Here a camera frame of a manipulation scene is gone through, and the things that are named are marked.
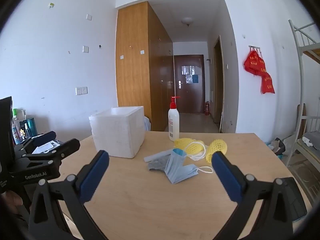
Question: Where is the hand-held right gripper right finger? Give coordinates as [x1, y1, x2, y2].
[211, 151, 293, 240]

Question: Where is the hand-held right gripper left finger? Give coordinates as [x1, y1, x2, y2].
[28, 150, 110, 240]

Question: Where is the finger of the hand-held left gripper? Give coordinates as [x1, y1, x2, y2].
[14, 131, 57, 155]
[21, 138, 81, 161]

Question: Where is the yellow foam fruit net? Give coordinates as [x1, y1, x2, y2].
[205, 138, 229, 164]
[186, 142, 206, 155]
[174, 138, 197, 150]

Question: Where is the white foam box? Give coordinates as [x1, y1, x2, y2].
[89, 106, 145, 159]

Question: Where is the blue face mask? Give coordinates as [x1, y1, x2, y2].
[165, 148, 213, 185]

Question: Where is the grey sock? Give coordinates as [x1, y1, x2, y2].
[147, 155, 173, 172]

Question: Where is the white foam strip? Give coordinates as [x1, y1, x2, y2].
[144, 149, 175, 163]

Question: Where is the person's left hand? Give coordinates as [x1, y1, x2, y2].
[0, 189, 23, 214]

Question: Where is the teal bottle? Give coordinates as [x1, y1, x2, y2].
[26, 117, 38, 137]

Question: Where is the black box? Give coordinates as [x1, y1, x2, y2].
[0, 96, 13, 155]

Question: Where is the black floor bag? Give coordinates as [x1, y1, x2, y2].
[274, 137, 287, 153]

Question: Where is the black flat device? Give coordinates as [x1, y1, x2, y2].
[284, 177, 308, 221]

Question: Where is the white lotion pump bottle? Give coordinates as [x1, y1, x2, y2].
[168, 96, 181, 142]

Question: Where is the dark brown entrance door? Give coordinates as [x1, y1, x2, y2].
[174, 54, 206, 114]

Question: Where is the wooden side door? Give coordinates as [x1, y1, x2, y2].
[212, 35, 224, 133]

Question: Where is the grey cloth on bed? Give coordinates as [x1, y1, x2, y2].
[302, 131, 320, 151]

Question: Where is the leaning wooden board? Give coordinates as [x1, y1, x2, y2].
[297, 103, 307, 131]

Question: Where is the red bag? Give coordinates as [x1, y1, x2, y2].
[244, 50, 267, 77]
[261, 72, 276, 95]

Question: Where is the wooden wardrobe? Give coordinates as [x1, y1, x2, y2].
[115, 1, 174, 132]

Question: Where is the grey metal bunk bed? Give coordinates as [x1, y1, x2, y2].
[285, 19, 320, 172]

